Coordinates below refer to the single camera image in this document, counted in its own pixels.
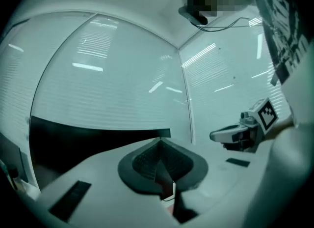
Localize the black computer monitor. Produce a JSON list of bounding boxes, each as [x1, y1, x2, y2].
[[29, 115, 171, 191]]

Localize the black head camera cable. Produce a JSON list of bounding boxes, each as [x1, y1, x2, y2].
[[195, 17, 263, 32]]

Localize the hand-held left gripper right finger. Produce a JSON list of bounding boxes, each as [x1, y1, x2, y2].
[[160, 137, 257, 224]]

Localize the black head-worn camera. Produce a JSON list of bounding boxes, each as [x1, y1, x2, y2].
[[178, 0, 209, 25]]

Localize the black printed t-shirt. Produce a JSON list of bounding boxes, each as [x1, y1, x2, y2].
[[250, 0, 310, 86]]

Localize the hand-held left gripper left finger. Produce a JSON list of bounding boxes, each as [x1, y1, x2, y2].
[[36, 137, 180, 228]]

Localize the person's right forearm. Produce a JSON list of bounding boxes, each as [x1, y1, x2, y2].
[[266, 117, 295, 141]]

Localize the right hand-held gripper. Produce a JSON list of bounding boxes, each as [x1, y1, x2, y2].
[[209, 97, 279, 153]]

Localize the dark gray monitor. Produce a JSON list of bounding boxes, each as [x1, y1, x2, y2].
[[0, 133, 29, 183]]

